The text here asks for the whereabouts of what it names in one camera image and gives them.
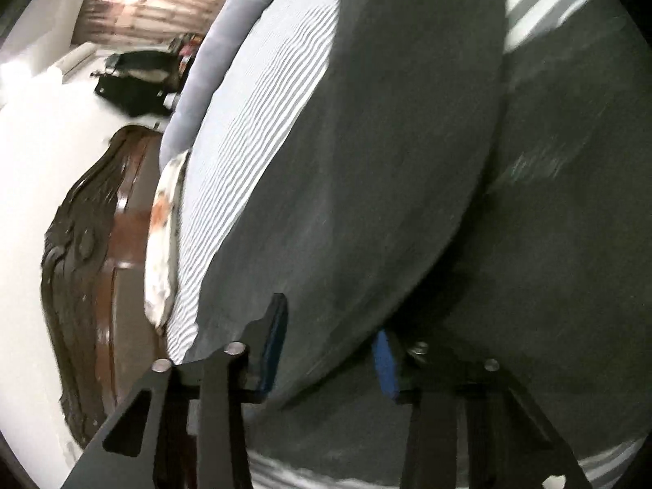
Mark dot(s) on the grey-blue striped pillow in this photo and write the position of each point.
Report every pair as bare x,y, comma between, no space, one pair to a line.
224,35

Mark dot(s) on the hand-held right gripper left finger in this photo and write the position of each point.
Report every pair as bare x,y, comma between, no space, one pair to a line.
272,349

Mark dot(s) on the floral print pillow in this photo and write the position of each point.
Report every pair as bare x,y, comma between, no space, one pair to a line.
160,244

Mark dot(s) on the dark grey denim pants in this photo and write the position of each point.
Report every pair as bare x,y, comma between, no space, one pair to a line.
382,163

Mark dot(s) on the carved brown wooden headboard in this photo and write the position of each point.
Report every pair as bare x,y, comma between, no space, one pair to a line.
91,265

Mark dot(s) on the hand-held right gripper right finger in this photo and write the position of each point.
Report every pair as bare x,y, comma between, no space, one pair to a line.
385,366

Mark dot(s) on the brown wooden wardrobe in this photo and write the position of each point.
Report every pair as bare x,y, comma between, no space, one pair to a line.
153,0

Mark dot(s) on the black suitcase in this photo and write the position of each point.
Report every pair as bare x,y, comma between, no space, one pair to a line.
132,86

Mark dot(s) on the grey white striped bed sheet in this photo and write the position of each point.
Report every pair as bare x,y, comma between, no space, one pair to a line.
244,163

